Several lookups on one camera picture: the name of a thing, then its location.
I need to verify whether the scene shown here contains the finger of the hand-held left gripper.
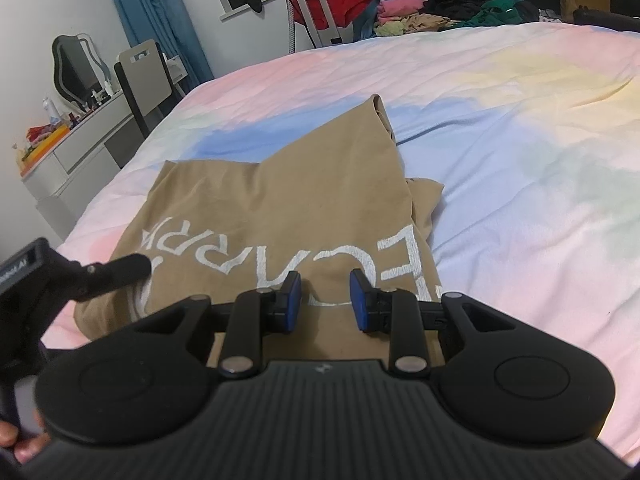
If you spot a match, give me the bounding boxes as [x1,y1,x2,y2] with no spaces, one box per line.
[65,253,153,304]

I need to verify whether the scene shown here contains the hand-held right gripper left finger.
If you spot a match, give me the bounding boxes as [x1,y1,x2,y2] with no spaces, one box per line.
[132,270,303,380]

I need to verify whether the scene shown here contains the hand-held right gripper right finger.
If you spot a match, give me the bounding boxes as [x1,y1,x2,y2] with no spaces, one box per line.
[348,267,521,380]

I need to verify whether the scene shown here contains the tan printed t-shirt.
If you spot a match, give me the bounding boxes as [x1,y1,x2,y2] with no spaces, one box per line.
[74,94,446,368]

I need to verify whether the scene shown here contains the pink clothes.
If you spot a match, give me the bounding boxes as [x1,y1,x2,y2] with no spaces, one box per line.
[376,0,430,25]

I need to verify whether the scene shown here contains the black clothes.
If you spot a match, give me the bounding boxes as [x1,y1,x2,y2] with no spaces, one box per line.
[422,0,541,23]

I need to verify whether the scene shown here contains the person's left hand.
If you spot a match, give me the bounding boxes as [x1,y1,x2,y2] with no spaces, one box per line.
[0,417,53,466]

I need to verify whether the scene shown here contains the white dressing table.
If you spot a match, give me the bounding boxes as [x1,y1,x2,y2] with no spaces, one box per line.
[20,91,147,241]

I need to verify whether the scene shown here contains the orange tray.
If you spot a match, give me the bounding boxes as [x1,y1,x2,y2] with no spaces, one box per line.
[22,125,71,167]

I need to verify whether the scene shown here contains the colourful clutter pile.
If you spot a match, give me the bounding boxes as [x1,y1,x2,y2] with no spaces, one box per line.
[25,120,66,147]

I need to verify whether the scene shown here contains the grey and black chair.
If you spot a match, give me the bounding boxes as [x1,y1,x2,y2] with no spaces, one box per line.
[114,39,187,140]

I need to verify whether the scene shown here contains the pastel bed blanket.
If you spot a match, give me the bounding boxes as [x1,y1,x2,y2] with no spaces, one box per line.
[37,20,640,461]

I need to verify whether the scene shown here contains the wavy vanity mirror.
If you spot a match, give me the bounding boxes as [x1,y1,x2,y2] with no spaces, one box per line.
[51,34,109,107]

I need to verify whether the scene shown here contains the beige folded cloth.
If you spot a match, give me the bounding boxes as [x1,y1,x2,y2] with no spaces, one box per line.
[404,14,461,35]

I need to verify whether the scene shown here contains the garment steamer stand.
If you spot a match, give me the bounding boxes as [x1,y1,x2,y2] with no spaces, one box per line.
[280,0,344,52]

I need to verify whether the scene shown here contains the dark upholstered furniture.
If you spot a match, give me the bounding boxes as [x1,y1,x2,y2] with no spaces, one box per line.
[572,0,640,32]

